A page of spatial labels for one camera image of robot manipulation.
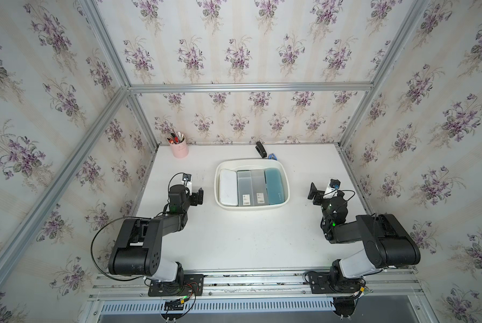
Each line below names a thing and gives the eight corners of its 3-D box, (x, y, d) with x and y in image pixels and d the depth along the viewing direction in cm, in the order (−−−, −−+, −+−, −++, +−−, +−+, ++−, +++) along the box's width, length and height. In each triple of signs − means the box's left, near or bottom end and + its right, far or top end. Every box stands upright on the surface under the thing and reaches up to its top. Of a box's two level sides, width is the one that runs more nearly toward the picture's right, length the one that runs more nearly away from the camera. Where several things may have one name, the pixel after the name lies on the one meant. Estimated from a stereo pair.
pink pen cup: (172, 160, 116) (166, 144, 106) (175, 149, 121) (169, 134, 112) (187, 160, 116) (182, 144, 106) (189, 149, 121) (185, 134, 112)
